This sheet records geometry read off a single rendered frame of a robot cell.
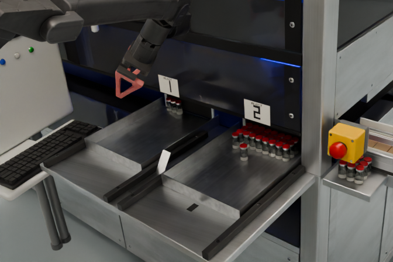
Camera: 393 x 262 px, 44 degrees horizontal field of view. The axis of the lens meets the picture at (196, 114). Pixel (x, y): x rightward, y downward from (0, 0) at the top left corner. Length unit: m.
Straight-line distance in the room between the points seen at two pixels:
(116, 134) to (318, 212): 0.67
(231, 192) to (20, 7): 0.76
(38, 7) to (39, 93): 1.14
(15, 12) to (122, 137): 0.93
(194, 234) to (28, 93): 0.91
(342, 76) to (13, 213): 2.13
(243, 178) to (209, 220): 0.18
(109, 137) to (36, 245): 1.19
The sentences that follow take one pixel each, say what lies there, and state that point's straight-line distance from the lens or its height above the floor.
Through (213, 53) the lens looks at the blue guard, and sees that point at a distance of 1.35.
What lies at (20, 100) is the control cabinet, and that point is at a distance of 1.80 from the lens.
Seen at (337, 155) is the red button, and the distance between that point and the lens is 1.20.
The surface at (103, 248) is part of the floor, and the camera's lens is 2.51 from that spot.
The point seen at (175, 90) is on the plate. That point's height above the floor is 1.01.
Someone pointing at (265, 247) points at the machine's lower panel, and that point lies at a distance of 1.60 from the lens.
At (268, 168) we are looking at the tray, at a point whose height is 0.88.
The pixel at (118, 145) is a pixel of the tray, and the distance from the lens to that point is 1.52.
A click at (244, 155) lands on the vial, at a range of 1.36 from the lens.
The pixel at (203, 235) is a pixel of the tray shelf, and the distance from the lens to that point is 1.14.
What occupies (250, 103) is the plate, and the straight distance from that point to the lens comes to 1.33.
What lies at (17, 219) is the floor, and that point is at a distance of 2.88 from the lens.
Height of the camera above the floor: 1.64
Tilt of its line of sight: 28 degrees down
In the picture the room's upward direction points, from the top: 6 degrees counter-clockwise
